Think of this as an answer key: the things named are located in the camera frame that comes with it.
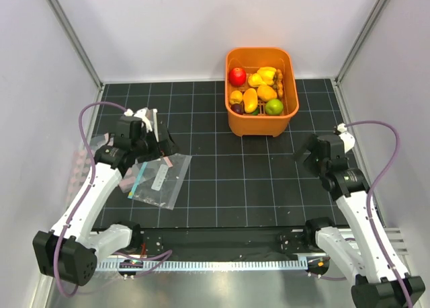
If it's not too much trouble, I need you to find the white slotted cable duct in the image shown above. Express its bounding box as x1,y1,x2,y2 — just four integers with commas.
96,257,308,272

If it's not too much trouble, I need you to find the yellow pear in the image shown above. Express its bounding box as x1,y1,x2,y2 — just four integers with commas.
247,73,266,87

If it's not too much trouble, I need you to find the red apple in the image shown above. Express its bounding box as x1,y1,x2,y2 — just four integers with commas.
228,67,247,87

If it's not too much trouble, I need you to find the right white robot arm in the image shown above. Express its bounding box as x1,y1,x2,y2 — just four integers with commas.
294,123,425,307

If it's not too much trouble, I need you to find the pink dotted zip bag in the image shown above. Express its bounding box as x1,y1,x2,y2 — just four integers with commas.
66,133,137,204

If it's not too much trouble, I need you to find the orange plastic basket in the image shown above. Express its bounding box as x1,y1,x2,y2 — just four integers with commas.
224,47,299,137

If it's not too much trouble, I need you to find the black grid mat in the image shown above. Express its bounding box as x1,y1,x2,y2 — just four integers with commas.
93,79,347,229

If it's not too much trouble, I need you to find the yellow bell pepper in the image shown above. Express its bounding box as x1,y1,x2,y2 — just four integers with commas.
257,67,277,85

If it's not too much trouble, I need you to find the green apple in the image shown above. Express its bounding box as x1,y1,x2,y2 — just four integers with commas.
265,98,284,116

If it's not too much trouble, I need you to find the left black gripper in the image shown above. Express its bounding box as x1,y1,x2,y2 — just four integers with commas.
132,123,178,163

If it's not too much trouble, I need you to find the blue zipper clear bag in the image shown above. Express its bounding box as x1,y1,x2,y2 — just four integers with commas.
120,153,192,210

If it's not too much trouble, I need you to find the dark purple plum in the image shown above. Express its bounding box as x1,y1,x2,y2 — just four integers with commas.
230,104,244,115

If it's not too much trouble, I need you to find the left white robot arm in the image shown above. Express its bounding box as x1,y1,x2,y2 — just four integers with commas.
32,108,177,287

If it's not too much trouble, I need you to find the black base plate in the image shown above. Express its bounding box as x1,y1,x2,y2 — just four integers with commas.
120,226,324,262

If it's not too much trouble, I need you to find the yellow mango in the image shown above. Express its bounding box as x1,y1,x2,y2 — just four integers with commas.
243,88,258,114

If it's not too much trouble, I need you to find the small orange fruit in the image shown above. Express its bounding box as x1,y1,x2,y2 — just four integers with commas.
228,90,243,105

